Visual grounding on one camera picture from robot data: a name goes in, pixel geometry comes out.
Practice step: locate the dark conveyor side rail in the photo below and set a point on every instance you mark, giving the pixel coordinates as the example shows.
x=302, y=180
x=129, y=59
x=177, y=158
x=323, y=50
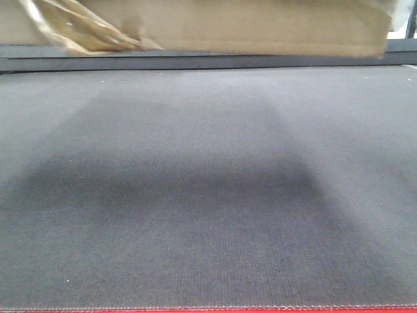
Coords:
x=23, y=58

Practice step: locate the grey conveyor belt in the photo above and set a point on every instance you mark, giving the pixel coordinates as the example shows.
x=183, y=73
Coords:
x=276, y=188

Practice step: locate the brown cardboard carton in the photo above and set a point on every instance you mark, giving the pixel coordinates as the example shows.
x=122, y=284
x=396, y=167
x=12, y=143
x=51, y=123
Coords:
x=317, y=28

